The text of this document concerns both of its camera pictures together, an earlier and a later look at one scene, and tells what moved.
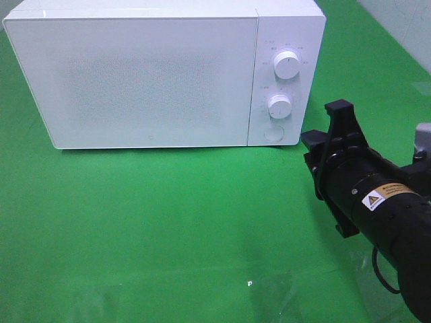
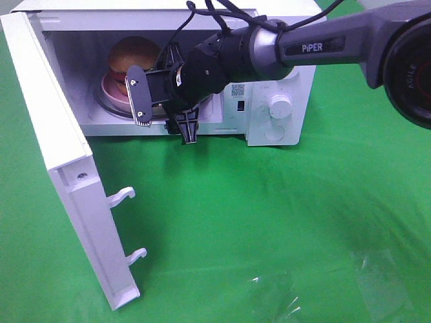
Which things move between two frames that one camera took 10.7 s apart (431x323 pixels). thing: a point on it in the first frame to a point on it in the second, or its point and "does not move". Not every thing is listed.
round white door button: x=273 y=133 does not move
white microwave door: x=141 y=82 to x=68 y=157
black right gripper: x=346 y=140 to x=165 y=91
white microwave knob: x=279 y=106 does not move
